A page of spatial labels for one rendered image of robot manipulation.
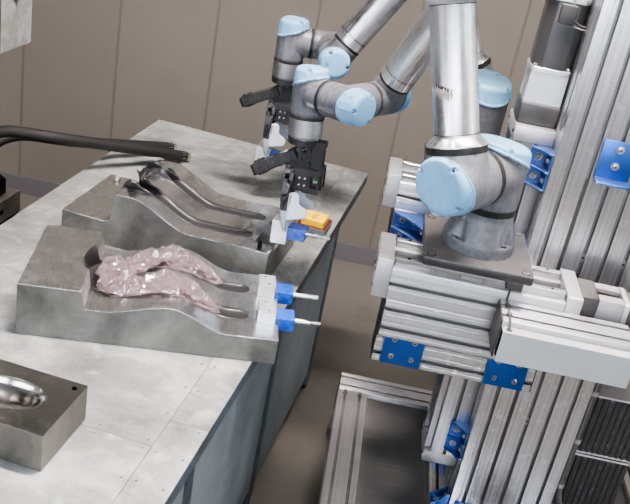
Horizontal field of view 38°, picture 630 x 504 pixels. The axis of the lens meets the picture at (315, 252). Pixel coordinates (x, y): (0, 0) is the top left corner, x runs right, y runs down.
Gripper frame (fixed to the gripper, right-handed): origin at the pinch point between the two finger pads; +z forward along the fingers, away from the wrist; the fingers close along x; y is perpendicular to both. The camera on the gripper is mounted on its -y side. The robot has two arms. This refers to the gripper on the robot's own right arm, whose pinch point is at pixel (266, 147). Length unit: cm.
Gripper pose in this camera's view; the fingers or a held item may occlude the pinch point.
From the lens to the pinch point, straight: 248.5
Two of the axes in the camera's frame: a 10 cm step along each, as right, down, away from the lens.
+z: -1.7, 8.8, 4.4
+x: 2.1, -4.0, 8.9
